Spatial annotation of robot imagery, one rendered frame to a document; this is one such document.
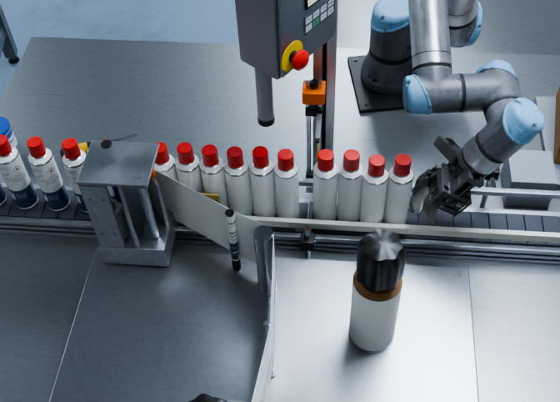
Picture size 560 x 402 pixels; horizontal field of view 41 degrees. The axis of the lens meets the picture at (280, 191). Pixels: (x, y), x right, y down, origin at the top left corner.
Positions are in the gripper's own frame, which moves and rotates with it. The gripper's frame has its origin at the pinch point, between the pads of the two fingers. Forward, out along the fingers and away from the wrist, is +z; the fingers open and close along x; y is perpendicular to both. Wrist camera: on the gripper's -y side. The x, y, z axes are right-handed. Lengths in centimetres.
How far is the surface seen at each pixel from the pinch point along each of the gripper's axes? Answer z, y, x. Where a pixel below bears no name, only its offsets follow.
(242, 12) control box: -23, -3, -53
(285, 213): 14.9, 3.1, -23.4
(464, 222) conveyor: -0.9, -0.5, 12.5
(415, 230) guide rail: 2.0, 4.8, 1.4
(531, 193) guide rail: -14.3, -2.7, 19.6
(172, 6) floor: 132, -193, -42
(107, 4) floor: 148, -193, -70
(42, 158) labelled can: 29, 2, -74
